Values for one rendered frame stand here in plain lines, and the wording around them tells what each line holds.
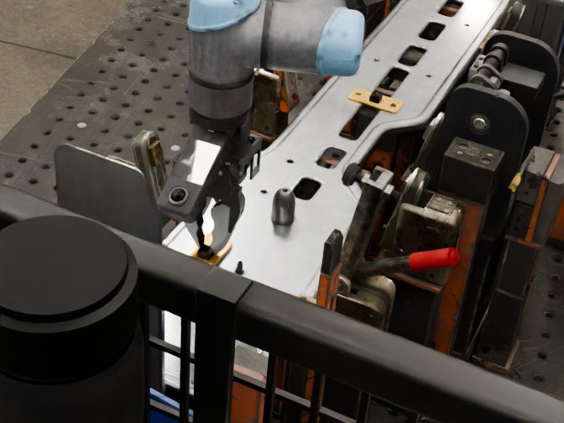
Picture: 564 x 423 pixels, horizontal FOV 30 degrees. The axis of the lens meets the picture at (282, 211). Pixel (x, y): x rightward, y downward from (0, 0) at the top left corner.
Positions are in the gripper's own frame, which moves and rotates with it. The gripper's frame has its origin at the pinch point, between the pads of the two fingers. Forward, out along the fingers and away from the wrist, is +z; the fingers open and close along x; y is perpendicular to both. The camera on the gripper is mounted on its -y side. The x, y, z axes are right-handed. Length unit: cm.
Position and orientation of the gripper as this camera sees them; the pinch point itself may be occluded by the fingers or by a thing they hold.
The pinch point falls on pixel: (206, 245)
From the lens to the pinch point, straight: 134.6
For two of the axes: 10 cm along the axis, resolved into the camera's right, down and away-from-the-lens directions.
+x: -9.0, -3.2, 3.0
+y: 4.3, -5.3, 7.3
